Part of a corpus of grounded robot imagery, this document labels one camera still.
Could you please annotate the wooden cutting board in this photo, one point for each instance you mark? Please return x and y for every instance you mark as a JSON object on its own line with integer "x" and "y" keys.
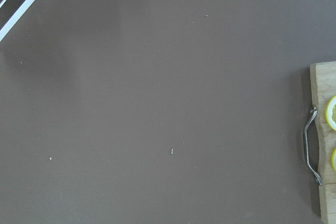
{"x": 322, "y": 79}

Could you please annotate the upper lemon slice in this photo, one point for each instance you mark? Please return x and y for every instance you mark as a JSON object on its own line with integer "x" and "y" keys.
{"x": 330, "y": 113}

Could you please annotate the lemon slice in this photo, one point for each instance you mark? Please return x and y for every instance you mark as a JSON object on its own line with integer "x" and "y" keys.
{"x": 330, "y": 113}
{"x": 333, "y": 160}

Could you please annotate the lower lemon slice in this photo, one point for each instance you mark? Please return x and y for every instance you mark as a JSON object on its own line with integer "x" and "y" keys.
{"x": 333, "y": 160}

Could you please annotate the metal cutting board handle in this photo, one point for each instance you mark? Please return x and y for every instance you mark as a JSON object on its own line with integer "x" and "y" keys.
{"x": 305, "y": 136}

